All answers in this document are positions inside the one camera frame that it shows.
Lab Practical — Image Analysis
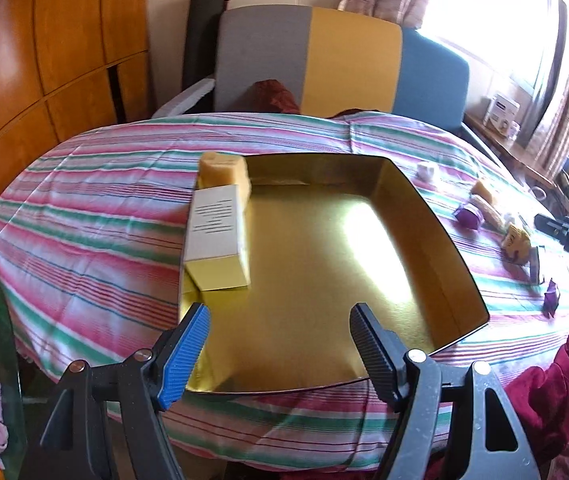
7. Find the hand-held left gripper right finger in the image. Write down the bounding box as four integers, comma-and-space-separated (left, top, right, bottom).
349, 302, 543, 480

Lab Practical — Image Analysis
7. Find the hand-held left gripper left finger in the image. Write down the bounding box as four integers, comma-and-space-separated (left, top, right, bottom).
24, 302, 212, 480

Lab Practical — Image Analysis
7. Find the maroon box with gold interior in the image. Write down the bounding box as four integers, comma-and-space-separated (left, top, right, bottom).
177, 155, 490, 396

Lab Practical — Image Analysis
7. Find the yellow sponge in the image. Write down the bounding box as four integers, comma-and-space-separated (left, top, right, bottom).
198, 152, 252, 202
471, 178, 498, 204

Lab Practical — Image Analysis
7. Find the person's right forearm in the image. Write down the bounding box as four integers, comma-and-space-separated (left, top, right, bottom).
505, 307, 569, 480

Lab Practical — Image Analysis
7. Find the purple wrapper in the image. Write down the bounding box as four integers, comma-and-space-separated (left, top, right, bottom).
543, 280, 560, 317

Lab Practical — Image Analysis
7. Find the beige cloth roll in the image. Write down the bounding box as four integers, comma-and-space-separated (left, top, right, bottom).
471, 195, 503, 225

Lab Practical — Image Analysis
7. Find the purple small container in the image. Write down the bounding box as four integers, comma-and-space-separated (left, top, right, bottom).
453, 203, 483, 231

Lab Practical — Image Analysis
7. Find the wooden side table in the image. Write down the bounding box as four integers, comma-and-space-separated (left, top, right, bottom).
459, 110, 569, 221

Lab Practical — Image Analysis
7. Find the white and gold carton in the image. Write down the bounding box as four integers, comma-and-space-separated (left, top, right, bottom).
183, 185, 251, 292

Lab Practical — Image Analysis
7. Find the white printed box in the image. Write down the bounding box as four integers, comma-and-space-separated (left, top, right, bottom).
482, 92, 521, 133

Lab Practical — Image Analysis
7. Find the striped cloth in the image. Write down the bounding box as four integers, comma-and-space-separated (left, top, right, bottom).
0, 112, 569, 466

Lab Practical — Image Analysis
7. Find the window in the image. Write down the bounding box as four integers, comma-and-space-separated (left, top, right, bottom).
422, 0, 568, 91

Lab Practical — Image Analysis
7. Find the dark red cloth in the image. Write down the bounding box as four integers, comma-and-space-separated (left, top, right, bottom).
249, 79, 300, 115

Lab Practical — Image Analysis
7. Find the grey yellow blue chair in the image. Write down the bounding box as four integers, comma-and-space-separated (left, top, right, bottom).
152, 5, 470, 133

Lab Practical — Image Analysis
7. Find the wooden wardrobe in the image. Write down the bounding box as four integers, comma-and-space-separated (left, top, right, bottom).
0, 0, 152, 261

